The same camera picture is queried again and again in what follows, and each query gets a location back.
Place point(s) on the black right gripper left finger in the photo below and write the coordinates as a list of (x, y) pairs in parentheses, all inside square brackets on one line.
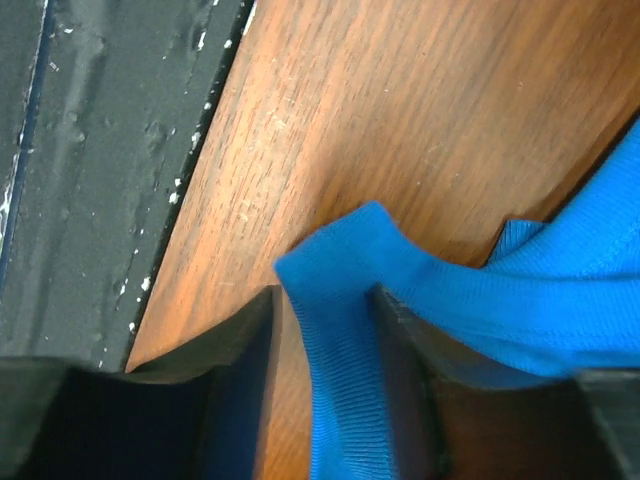
[(193, 413)]

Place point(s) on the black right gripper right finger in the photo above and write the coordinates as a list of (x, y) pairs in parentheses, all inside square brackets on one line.
[(456, 414)]

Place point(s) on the blue tank top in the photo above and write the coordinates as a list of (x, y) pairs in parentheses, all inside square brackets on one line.
[(553, 299)]

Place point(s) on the black mounting rail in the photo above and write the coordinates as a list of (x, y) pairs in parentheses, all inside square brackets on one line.
[(105, 106)]

